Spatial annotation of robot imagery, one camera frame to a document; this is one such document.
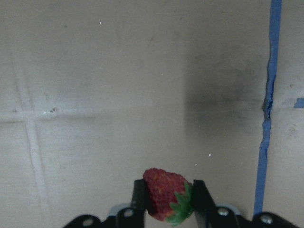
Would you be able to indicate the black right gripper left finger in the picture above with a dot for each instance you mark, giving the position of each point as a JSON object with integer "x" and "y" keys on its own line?
{"x": 133, "y": 216}

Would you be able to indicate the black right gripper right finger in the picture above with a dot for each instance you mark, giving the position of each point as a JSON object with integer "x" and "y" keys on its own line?
{"x": 208, "y": 214}

